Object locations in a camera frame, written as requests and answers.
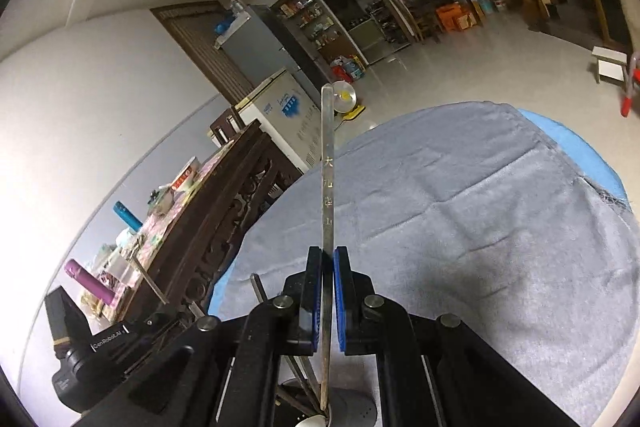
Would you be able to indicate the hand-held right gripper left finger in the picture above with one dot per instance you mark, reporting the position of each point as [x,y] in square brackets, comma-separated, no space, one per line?
[314,307]

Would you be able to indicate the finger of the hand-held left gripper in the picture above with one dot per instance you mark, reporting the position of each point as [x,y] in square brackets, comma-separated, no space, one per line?
[167,322]

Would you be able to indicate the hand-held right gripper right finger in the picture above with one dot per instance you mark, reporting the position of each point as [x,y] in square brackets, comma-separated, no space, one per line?
[341,307]

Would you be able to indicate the perforated metal utensil holder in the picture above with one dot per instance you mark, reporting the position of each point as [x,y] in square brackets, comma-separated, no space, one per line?
[352,407]

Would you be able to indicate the purple bottle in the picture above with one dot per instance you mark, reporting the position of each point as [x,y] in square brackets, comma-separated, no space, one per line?
[90,281]

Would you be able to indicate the table with floral cloth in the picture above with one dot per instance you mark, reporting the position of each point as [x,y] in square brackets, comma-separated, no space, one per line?
[160,227]

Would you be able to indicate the blue bottle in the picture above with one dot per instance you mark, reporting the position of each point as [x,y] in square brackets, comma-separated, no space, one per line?
[127,215]

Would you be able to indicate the carved dark wooden bench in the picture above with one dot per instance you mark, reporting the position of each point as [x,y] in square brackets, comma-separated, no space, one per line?
[225,207]

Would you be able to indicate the grey table cloth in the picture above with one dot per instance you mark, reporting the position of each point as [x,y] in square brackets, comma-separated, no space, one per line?
[450,232]

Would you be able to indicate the red and white bowl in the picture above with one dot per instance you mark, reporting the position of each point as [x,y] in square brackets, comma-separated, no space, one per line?
[185,174]

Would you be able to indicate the white chest freezer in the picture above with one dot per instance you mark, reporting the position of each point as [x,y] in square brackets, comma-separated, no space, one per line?
[282,117]

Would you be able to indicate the small floor fan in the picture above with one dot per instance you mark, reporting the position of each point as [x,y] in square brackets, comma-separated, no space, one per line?
[345,99]

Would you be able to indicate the grey refrigerator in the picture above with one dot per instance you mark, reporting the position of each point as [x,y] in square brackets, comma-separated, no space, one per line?
[265,47]

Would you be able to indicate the brown wooden door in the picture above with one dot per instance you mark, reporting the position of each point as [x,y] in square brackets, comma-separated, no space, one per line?
[205,52]

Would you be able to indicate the blue table cover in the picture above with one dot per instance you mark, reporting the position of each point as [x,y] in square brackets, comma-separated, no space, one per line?
[575,142]

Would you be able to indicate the orange cardboard boxes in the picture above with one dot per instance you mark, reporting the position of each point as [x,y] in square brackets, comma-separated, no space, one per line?
[452,4]

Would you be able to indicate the white step stool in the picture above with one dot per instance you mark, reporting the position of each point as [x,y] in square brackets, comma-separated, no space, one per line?
[610,62]

